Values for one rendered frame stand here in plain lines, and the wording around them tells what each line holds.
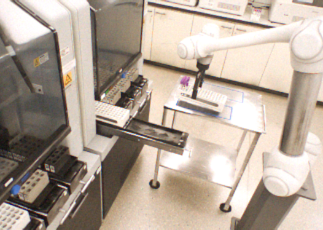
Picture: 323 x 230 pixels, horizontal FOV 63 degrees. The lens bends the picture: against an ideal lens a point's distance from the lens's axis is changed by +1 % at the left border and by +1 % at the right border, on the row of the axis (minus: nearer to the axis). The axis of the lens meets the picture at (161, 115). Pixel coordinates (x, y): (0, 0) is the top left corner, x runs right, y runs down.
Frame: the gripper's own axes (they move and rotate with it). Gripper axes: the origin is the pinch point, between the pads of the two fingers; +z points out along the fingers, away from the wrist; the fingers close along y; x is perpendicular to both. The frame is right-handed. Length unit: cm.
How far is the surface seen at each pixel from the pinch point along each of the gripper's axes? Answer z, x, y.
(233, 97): 9.1, -21.4, 22.5
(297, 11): -16, -55, 201
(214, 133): 91, -14, 84
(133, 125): 11.1, 24.3, -36.2
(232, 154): 63, -35, 29
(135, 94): 9.6, 36.9, -9.5
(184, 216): 91, -16, -22
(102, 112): 5, 41, -41
